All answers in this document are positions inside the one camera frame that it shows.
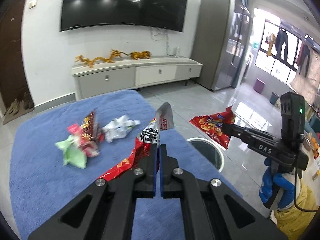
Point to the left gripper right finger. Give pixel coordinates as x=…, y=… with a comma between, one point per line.
x=210, y=209

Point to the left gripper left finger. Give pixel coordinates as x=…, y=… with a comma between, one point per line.
x=104, y=210

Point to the pink snack wrapper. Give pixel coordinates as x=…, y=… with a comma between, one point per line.
x=89, y=148

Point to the green paper sheet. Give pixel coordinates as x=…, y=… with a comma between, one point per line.
x=72, y=153

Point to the red snack bag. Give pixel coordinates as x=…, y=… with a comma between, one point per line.
x=212, y=125

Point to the dark brown snack bag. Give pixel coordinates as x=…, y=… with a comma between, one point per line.
x=91, y=130

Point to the white printed bag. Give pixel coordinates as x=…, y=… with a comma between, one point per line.
x=119, y=128

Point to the red silver chip bag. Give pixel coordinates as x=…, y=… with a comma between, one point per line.
x=149, y=136

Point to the white round trash bin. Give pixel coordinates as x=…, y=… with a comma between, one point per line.
x=210, y=151

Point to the blue gloved right hand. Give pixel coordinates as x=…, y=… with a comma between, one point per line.
x=280, y=190

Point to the teal small bin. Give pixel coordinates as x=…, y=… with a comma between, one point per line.
x=273, y=98

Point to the purple stool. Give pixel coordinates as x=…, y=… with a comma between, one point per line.
x=259, y=86

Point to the blue fluffy blanket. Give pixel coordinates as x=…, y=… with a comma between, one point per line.
x=40, y=185

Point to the grey refrigerator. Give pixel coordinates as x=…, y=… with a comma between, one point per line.
x=220, y=41

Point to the dark shoes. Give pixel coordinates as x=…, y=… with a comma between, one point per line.
x=27, y=101

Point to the white grey TV cabinet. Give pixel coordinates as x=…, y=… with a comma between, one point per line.
x=132, y=74

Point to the brown door mat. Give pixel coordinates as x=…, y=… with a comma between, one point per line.
x=9, y=117

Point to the beige shoes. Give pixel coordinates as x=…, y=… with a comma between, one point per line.
x=15, y=107

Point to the white power strip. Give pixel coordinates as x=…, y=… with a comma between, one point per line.
x=177, y=51

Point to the golden dragon figurine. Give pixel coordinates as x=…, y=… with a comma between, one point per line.
x=88, y=62

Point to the golden tiger figurine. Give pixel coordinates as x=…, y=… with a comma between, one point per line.
x=138, y=55

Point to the dark brown door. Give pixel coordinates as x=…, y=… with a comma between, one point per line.
x=13, y=79

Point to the black wall television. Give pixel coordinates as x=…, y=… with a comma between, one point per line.
x=165, y=14

